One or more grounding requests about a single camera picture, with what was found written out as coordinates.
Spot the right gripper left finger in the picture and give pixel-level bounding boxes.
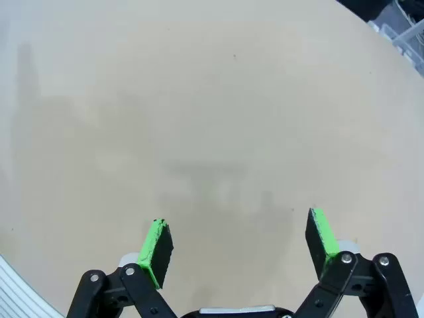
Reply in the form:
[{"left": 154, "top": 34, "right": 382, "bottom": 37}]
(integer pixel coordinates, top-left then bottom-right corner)
[{"left": 66, "top": 217, "right": 175, "bottom": 318}]

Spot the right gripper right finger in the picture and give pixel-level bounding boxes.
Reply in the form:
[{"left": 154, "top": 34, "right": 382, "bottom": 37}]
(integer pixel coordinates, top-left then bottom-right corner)
[{"left": 294, "top": 207, "right": 419, "bottom": 318}]

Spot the clear plastic storage bin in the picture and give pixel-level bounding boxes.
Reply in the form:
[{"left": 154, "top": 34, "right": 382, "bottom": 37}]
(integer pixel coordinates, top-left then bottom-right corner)
[{"left": 366, "top": 0, "right": 424, "bottom": 71}]

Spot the white ribbed panel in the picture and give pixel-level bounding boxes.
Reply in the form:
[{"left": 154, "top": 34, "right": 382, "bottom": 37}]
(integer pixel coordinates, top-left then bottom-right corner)
[{"left": 0, "top": 253, "right": 66, "bottom": 318}]

